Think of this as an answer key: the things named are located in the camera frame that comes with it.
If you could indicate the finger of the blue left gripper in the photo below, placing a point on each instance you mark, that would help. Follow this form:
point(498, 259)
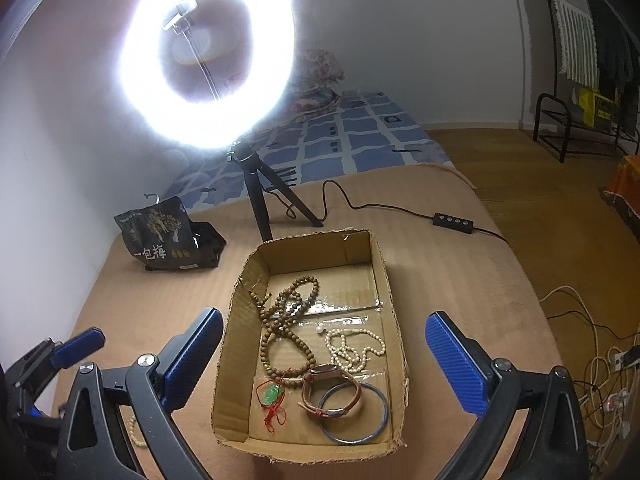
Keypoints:
point(66, 354)

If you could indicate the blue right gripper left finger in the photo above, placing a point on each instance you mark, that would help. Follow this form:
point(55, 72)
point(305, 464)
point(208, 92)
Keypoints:
point(186, 356)

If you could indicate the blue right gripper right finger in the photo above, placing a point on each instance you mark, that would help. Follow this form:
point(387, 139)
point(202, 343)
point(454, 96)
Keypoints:
point(452, 353)

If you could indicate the black snack bag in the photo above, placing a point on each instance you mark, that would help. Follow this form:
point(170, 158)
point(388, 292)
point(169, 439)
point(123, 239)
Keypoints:
point(163, 237)

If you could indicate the cardboard box tray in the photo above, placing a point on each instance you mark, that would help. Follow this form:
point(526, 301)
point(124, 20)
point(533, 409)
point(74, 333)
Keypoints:
point(299, 302)

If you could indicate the orange wooden stool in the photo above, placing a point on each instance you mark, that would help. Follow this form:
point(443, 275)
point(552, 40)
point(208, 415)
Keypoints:
point(623, 192)

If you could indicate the blue checkered bedsheet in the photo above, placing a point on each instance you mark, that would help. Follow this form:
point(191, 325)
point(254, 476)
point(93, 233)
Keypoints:
point(366, 132)

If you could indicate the black metal shoe rack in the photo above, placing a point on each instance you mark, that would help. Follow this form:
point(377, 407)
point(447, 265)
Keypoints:
point(591, 127)

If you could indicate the folded floral quilt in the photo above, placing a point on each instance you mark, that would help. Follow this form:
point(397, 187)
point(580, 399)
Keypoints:
point(315, 82)

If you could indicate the clothes drying rack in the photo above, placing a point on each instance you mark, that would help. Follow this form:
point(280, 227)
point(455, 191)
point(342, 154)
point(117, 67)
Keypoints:
point(595, 45)

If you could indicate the white ring light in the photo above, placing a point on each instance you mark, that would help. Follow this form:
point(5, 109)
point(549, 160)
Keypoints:
point(204, 72)

